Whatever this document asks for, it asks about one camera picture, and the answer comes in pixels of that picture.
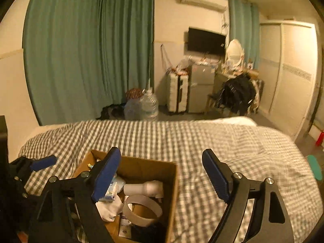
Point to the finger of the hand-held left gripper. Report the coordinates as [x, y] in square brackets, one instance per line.
[44, 163]
[25, 192]

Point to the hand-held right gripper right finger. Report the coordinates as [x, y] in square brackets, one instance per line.
[215, 177]

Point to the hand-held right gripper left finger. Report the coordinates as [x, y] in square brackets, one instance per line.
[106, 174]

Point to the blue white tissue pack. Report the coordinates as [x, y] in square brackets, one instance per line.
[114, 188]

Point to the white sock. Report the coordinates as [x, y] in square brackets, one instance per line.
[108, 207]

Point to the white plastic bottle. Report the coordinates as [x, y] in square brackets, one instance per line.
[141, 188]

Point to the cardboard box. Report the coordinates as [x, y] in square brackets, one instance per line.
[149, 167]

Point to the grey tape roll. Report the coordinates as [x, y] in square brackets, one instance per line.
[131, 214]

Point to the white cream tube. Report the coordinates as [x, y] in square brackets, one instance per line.
[124, 230]

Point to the grey white checked blanket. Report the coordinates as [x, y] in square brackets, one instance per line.
[202, 136]

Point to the black bag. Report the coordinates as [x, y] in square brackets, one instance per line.
[111, 111]

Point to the wooden chair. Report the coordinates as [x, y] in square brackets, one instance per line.
[212, 101]

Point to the large clear water bottle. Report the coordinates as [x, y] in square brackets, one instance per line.
[144, 106]

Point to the patterned brown bag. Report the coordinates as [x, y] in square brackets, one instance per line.
[134, 93]

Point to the small grey fridge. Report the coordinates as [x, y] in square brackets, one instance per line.
[201, 88]

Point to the white ribbed suitcase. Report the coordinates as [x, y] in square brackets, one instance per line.
[174, 93]

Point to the white dressing table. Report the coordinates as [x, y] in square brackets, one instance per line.
[219, 81]

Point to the dark suitcase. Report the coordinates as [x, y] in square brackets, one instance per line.
[260, 91]

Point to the green stool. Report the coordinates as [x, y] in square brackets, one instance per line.
[315, 167]

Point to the red fire extinguisher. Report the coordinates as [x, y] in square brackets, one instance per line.
[320, 138]

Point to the clear plastic bag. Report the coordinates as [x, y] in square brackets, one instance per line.
[183, 64]

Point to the wide green curtain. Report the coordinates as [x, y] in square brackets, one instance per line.
[83, 50]

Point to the white louvred wardrobe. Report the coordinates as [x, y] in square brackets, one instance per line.
[288, 76]

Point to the oval white vanity mirror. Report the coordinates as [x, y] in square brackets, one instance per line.
[234, 50]

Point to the narrow green curtain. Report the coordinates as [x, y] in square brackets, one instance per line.
[243, 30]

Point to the black wall television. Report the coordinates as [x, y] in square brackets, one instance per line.
[206, 41]

